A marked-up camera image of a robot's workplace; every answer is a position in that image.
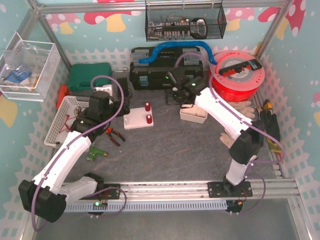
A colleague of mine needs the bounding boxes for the white peg base plate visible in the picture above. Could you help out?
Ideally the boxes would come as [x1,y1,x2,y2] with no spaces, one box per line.
[123,107,154,130]

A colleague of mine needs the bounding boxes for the white parts tray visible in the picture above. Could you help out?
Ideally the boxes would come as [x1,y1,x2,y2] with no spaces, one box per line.
[179,105,208,124]

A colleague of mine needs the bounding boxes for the large red spring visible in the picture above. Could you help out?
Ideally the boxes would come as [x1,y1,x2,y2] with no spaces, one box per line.
[144,102,151,112]

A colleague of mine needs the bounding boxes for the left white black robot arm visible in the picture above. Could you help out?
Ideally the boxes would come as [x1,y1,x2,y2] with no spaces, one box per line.
[18,91,126,231]

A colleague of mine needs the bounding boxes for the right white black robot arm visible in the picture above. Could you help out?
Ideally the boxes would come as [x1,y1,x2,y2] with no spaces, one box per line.
[165,67,264,187]

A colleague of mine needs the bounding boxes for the orange black pliers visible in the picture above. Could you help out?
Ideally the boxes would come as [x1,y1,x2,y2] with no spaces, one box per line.
[104,127,126,147]

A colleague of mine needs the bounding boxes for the black aluminium extrusion piece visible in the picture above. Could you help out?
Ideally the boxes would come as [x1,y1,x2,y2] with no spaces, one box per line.
[117,77,129,98]

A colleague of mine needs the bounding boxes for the black toolbox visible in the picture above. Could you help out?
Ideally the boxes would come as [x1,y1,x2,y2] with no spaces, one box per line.
[129,47,201,91]

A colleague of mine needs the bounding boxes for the white perforated basket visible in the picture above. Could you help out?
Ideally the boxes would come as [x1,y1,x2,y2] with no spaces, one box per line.
[44,95,89,149]

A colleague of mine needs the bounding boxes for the green plastic case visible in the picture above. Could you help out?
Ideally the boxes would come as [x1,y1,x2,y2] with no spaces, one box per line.
[67,62,112,92]

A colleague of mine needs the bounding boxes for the white work glove lower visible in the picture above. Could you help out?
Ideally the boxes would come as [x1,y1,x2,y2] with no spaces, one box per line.
[219,131,235,149]

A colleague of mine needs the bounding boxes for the white work glove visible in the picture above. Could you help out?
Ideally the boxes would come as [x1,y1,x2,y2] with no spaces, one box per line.
[229,101,255,119]
[219,131,235,149]

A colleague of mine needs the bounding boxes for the red filament spool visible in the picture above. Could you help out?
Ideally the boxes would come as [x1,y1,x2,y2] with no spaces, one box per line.
[208,50,265,102]

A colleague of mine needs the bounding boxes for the white work glove upper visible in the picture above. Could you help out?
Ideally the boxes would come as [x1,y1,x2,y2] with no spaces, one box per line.
[229,101,255,119]

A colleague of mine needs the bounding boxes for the black red connector strip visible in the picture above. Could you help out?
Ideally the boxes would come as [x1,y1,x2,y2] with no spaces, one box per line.
[218,59,262,77]

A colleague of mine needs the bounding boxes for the clear acrylic box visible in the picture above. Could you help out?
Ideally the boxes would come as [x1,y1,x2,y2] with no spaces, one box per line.
[0,32,61,102]

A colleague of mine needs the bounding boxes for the blue white gloves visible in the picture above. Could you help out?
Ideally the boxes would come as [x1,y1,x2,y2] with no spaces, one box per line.
[4,65,32,86]

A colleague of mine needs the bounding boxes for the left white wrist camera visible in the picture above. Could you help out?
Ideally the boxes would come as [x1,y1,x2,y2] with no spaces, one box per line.
[93,84,113,97]

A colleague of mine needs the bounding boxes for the blue corrugated hose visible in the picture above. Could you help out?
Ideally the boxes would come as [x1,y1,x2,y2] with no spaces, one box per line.
[138,41,219,66]

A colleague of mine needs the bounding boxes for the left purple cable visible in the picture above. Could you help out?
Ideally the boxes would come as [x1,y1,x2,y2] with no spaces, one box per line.
[31,74,128,232]

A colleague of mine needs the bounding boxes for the purple cable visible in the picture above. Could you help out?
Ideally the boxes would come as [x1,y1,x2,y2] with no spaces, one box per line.
[31,74,128,232]
[174,52,286,217]

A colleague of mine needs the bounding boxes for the green screwdriver handle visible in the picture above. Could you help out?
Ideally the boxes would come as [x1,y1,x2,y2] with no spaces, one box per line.
[86,145,109,162]

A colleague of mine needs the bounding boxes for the orange tool handle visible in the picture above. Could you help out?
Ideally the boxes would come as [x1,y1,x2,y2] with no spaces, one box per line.
[56,84,70,109]

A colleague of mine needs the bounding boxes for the black mesh wire basket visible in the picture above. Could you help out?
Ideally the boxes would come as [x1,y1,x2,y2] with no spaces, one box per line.
[144,0,227,42]

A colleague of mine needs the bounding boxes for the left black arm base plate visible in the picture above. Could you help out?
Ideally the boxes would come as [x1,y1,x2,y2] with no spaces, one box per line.
[81,183,121,200]

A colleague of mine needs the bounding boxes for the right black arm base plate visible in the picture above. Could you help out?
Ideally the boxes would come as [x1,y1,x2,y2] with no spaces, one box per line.
[207,181,253,198]

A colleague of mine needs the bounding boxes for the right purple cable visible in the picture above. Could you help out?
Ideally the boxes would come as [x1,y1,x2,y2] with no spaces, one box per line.
[174,52,286,217]

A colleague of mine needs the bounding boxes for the grey slotted cable duct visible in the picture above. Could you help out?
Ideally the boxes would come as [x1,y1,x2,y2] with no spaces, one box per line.
[65,200,227,213]

